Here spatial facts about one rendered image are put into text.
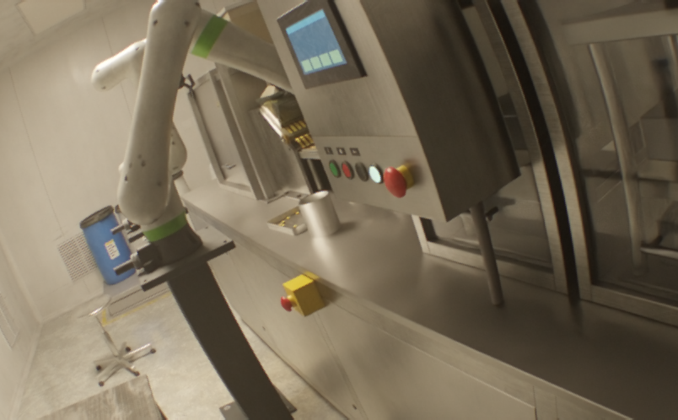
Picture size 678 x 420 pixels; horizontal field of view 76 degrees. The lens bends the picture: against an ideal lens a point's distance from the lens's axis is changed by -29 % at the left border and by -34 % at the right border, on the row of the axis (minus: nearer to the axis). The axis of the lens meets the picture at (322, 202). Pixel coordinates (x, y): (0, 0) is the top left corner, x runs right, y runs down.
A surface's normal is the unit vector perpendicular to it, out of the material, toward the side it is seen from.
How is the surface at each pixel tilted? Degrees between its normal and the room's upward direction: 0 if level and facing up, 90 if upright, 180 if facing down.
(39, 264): 90
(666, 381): 0
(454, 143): 90
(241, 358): 90
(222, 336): 90
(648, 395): 0
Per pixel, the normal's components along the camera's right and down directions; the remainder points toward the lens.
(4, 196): 0.37, 0.09
